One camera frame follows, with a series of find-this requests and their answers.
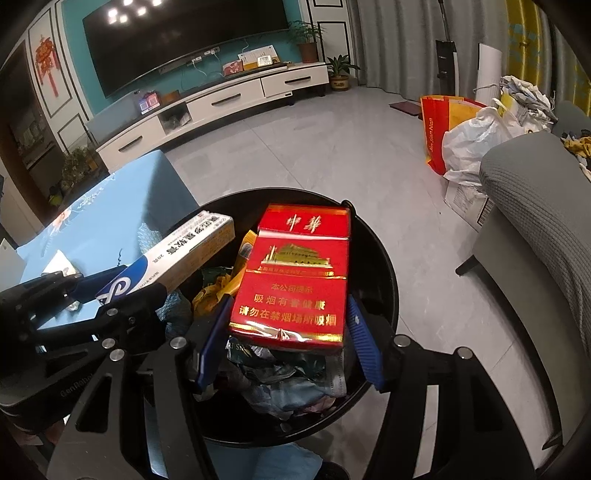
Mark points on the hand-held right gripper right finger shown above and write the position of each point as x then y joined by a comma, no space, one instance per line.
364,344

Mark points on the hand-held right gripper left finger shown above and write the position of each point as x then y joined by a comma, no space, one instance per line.
210,344

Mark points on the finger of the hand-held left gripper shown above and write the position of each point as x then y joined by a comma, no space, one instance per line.
90,284
134,302

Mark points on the white blue medicine box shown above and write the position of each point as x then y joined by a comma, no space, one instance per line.
184,249

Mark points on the blue face mask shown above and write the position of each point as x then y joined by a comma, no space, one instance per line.
286,398

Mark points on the orange snack wrapper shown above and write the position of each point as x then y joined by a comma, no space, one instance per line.
245,256

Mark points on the black round bin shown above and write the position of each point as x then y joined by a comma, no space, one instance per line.
376,249

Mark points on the red cigarette pack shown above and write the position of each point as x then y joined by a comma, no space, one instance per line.
291,277

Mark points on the leafy potted plant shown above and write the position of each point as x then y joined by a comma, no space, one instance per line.
78,164

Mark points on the person's leg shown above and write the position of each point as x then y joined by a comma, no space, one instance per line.
258,461

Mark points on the translucent storage box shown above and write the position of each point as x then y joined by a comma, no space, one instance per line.
115,120

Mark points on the cardboard box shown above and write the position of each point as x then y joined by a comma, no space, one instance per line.
466,203

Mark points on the small red blue box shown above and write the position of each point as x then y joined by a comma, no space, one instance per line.
149,102

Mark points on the grey sofa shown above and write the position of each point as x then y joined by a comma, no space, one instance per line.
531,207

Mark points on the red shopping bag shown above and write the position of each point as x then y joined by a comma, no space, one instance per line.
434,138

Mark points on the white television cabinet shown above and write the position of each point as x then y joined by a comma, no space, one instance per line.
221,99

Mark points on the white plastic bag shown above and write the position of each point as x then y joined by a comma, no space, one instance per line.
471,138

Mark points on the dark brown floor mat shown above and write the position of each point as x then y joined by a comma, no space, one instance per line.
406,107

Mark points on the pink photo card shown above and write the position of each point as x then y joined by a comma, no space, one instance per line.
233,68

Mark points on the black television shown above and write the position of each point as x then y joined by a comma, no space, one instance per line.
184,41

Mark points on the small potted plant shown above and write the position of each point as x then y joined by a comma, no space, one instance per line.
340,74

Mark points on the desk calendar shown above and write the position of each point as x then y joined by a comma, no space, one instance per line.
258,57

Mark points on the pile of white cloth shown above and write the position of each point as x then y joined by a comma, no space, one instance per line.
526,99

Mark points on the black upright vacuum cleaner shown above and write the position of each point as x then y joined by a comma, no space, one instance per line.
445,55

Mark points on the white board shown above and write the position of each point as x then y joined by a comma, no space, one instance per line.
489,69

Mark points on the grey curtain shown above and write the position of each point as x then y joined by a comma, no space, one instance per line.
392,41

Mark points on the tall potted plant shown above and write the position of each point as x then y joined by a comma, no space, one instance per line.
305,41

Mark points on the yellow printed banner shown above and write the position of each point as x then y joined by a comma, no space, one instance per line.
531,37

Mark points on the red knot wall ornament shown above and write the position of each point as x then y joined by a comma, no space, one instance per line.
47,60

